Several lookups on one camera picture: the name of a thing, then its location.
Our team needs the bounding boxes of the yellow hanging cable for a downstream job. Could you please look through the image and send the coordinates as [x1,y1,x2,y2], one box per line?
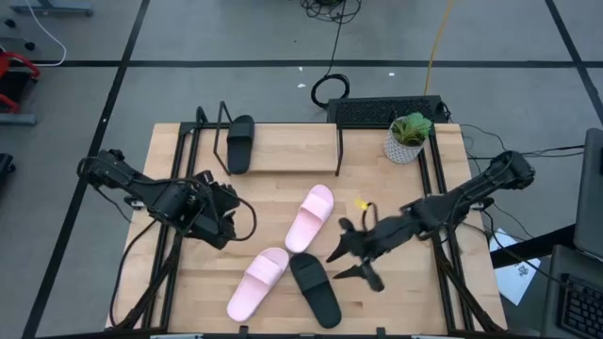
[422,0,457,97]

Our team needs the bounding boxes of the pink slide sandal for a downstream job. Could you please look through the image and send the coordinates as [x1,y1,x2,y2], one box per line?
[284,183,335,255]
[225,246,291,324]

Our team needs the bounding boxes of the grey side desk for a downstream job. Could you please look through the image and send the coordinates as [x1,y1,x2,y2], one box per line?
[489,224,603,339]

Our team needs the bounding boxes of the red metal cart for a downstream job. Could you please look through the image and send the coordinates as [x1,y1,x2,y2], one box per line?
[0,50,42,116]

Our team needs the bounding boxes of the grey laptop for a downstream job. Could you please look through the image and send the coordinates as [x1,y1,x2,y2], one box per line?
[573,126,603,263]

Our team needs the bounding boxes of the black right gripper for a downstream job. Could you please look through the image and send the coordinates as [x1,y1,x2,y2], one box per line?
[324,214,418,294]

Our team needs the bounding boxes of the white paper sheet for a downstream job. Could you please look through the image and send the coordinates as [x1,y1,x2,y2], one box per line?
[488,227,544,308]

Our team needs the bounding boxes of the tangled black cable bundle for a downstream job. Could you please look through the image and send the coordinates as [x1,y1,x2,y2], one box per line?
[299,0,365,25]

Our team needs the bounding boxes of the potted plant patterned white pot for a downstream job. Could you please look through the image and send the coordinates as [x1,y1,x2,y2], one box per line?
[382,111,433,166]

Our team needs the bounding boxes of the white floor cable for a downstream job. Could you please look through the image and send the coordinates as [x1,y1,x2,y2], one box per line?
[23,0,69,69]

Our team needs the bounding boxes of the grey desk foot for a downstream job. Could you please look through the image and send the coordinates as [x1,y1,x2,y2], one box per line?
[8,0,96,18]

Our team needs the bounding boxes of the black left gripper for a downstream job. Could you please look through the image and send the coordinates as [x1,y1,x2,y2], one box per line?
[186,169,242,251]

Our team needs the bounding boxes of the wooden shelf black wire frame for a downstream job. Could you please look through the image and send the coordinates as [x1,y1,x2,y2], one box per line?
[212,100,346,178]

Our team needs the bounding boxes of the black keyboard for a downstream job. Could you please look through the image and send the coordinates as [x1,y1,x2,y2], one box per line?
[556,273,603,339]

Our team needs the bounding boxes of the black cable coil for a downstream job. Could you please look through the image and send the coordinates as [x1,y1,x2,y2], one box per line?
[309,21,352,111]

